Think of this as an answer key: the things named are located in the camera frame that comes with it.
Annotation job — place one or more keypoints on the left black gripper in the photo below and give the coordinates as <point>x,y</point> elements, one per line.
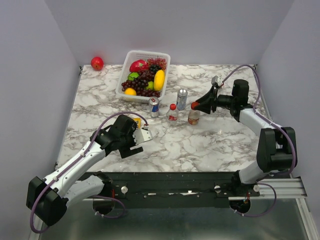
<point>130,152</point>

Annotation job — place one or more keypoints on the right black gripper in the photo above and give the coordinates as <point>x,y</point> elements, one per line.
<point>213,100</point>

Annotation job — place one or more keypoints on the large red bottle cap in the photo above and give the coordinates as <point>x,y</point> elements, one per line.
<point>194,105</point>

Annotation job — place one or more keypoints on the brown juice bottle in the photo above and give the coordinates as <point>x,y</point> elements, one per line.
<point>193,117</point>

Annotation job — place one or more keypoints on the red label clear bottle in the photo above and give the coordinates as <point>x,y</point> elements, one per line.
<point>172,116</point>

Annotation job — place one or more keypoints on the small red bottle cap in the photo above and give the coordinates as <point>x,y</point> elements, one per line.
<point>173,106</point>

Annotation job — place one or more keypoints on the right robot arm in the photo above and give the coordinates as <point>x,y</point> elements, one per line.
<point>276,151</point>

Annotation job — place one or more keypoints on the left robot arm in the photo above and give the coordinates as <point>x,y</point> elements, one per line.
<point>49,198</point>

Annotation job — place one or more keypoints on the silver blue drink can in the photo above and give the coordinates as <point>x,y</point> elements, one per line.
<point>181,100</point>

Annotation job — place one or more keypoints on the yellow candy packet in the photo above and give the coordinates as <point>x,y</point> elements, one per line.
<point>138,122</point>

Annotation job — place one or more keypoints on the red bull can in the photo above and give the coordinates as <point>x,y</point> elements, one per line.
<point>154,109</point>

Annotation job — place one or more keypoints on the yellow mango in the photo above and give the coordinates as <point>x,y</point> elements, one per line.
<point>159,80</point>

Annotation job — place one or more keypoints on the green lime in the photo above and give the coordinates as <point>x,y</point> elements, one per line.
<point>150,86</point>

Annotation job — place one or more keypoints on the red grape bunch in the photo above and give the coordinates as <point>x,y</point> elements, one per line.
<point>157,63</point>

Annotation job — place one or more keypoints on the orange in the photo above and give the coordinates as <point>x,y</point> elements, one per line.
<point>130,91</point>

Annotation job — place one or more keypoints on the dark purple grapes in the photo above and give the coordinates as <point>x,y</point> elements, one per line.
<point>140,83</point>

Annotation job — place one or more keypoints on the green apple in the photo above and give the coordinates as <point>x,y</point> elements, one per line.
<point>132,76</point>

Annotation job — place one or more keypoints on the red dragon fruit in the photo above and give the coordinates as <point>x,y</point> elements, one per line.
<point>138,66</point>

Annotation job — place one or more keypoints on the white plastic fruit basket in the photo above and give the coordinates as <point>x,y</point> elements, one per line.
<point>132,56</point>

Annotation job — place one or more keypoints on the red apple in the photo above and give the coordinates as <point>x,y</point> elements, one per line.
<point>97,63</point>

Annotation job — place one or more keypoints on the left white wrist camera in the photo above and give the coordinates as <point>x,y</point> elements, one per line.
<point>141,136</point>

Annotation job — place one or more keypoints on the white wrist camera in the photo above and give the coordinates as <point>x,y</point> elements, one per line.
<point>217,82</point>
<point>141,136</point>

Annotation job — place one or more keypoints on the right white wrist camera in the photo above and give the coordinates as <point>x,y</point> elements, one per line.
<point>217,82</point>

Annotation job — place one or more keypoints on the black mounting base frame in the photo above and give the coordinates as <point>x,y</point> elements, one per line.
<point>168,190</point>

